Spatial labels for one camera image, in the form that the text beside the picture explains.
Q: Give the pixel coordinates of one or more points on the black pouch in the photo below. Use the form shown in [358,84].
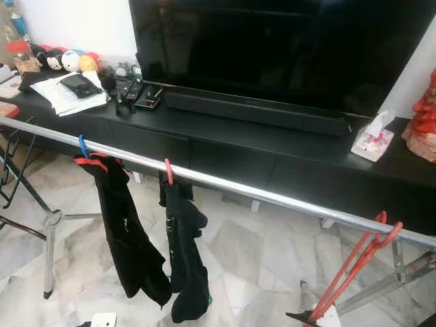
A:
[78,85]

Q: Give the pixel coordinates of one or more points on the pink plastic hanger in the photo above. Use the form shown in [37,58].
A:
[168,172]

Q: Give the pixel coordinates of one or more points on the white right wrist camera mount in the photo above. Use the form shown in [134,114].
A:
[329,317]

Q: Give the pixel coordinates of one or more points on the black remote control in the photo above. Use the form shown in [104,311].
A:
[131,90]

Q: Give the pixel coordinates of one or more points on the silver clothes rack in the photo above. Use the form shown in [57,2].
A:
[272,195]

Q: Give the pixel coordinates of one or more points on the white paper stack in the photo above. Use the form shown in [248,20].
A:
[58,100]

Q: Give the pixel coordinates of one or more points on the black device red display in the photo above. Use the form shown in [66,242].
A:
[148,99]

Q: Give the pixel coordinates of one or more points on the white tissue box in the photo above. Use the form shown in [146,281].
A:
[371,143]

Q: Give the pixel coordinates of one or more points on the black soundbar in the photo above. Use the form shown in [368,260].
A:
[259,110]

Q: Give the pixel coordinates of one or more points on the blue plastic hanger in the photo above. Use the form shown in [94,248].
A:
[82,146]

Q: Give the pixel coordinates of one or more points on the red figurine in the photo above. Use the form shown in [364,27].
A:
[424,122]

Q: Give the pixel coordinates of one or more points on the black television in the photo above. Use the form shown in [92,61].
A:
[272,48]

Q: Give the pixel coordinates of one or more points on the black mouse plush toy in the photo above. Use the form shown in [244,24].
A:
[54,60]

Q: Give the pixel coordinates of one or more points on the black tv console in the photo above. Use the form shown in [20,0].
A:
[272,146]

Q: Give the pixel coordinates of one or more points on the black shirt green logo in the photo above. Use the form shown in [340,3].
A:
[184,259]

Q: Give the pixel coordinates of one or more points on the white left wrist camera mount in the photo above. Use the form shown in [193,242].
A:
[103,320]

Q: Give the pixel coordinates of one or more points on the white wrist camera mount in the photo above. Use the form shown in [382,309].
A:
[329,317]
[103,320]

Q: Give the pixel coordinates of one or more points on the black shirt red collar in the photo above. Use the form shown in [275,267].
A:
[126,231]

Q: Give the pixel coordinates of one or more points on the white round plush toy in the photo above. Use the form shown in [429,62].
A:
[70,61]

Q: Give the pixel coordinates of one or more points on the orange round plush toy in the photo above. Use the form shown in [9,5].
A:
[88,63]

